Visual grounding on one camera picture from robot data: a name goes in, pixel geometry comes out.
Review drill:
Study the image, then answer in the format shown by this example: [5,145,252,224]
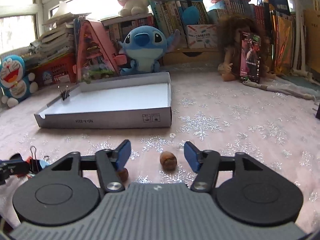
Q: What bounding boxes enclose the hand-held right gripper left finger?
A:
[50,140,132,193]

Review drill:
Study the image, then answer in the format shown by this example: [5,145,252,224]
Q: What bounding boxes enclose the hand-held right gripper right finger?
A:
[184,141,270,194]

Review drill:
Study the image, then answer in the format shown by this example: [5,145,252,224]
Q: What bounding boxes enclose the black binder clip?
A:
[30,147,50,174]
[58,85,70,101]

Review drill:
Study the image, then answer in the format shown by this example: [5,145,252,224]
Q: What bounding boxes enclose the white shallow cardboard box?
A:
[34,72,172,129]

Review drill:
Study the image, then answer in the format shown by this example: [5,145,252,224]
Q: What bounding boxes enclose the pink snowflake blanket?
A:
[0,64,320,240]

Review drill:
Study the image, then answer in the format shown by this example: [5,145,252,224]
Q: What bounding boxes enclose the blue robot cat plush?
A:
[0,55,38,107]

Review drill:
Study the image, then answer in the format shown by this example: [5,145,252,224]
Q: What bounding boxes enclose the red plastic crate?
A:
[32,54,77,85]

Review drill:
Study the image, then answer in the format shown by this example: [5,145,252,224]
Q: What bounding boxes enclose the wooden drawer organizer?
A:
[162,47,222,65]

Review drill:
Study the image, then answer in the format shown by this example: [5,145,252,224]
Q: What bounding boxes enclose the blue alien plush toy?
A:
[119,25,180,75]

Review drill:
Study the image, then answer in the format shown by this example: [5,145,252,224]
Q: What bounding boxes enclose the pink triangular miniature house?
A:
[72,20,128,83]

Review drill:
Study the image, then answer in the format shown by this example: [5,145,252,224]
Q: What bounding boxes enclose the smartphone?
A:
[239,31,262,83]

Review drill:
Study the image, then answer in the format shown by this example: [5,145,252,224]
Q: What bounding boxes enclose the white printer box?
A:
[186,24,218,49]

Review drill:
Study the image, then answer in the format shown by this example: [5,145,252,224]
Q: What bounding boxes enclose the brown-haired doll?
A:
[217,14,275,82]

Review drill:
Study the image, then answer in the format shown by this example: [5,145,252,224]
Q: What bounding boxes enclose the stack of papers and books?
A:
[29,1,75,65]

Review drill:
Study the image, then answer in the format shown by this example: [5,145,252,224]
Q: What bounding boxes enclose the row of upright books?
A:
[101,0,275,50]

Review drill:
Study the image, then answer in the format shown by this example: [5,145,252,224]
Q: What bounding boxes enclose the glossy picture books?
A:
[271,10,304,73]

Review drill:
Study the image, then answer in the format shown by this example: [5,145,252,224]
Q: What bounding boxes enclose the white pipe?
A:
[291,0,314,79]

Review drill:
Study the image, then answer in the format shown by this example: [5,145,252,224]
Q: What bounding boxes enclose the brown cardboard sheet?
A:
[304,9,320,74]

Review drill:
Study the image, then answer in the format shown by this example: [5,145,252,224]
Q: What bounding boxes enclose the white charging cable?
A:
[242,80,317,100]

